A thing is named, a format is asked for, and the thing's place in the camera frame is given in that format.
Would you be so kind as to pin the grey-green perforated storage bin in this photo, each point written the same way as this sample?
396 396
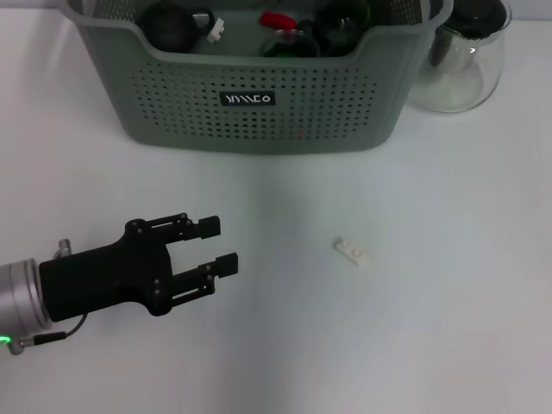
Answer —
302 116

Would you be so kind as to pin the glass teacup black holder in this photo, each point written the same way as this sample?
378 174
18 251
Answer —
297 43
340 28

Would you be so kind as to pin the green rectangular brick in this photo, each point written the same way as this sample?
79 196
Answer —
282 54

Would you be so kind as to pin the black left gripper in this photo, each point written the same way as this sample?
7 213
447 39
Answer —
103 282

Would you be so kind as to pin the white brick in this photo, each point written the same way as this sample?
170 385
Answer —
351 254
215 30

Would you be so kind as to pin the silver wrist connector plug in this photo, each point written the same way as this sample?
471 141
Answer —
64 246

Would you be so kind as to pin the black clay teapot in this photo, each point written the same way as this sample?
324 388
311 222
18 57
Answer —
166 28

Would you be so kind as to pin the glass carafe black lid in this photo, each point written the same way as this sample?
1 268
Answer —
466 73

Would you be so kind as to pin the dark red long brick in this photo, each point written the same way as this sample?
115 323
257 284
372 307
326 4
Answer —
276 19

